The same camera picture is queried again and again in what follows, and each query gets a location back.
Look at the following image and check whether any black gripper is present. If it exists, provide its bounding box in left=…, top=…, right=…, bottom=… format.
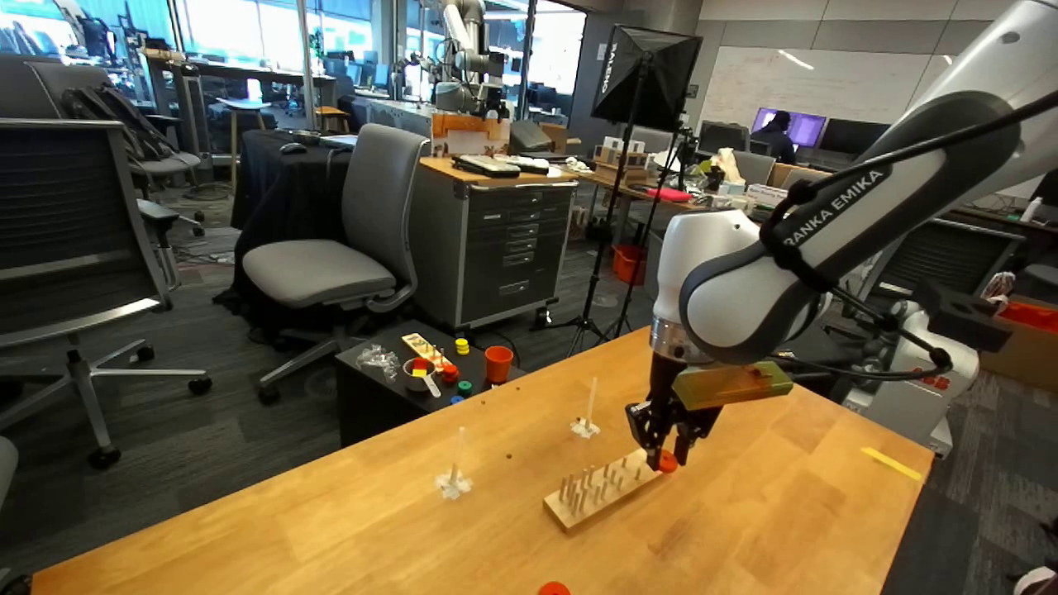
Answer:
left=624, top=352, right=720, bottom=470

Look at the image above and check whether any orange disc with hole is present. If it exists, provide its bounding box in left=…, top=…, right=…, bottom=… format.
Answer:
left=659, top=454, right=677, bottom=471

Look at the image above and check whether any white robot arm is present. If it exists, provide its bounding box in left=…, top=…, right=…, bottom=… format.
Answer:
left=624, top=0, right=1058, bottom=465

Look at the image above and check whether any white ABB robot base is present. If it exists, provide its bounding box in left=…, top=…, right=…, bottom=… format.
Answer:
left=843, top=302, right=979, bottom=455

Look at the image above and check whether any wooden peg rack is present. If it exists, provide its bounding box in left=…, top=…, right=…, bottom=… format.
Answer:
left=541, top=448, right=659, bottom=532

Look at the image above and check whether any orange disc at table edge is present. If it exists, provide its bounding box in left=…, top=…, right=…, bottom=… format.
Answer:
left=537, top=583, right=572, bottom=595

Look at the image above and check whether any clear plastic stand far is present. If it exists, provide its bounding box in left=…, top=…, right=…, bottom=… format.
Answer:
left=568, top=376, right=601, bottom=441

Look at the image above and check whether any red bucket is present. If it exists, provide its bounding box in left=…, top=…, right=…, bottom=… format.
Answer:
left=612, top=243, right=646, bottom=286

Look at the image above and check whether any orange cup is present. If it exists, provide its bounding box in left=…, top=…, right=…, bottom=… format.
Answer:
left=482, top=344, right=515, bottom=383

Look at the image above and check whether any yellow tape strip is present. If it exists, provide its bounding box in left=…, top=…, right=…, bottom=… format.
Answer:
left=861, top=445, right=921, bottom=482

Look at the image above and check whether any grey drawer cabinet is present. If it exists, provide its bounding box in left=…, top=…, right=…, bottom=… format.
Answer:
left=409, top=160, right=578, bottom=330

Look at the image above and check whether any black low side table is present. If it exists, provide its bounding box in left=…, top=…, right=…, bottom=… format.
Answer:
left=334, top=321, right=485, bottom=443

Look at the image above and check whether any purple computer monitor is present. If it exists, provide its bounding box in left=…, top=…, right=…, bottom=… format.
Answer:
left=749, top=105, right=828, bottom=148

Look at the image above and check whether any grey office chair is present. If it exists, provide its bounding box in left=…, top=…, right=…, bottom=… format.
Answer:
left=241, top=121, right=428, bottom=403

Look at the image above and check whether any black softbox light stand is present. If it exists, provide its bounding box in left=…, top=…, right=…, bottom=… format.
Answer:
left=537, top=26, right=702, bottom=340

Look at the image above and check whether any black mesh office chair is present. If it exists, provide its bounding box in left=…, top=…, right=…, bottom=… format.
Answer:
left=0, top=118, right=212, bottom=470

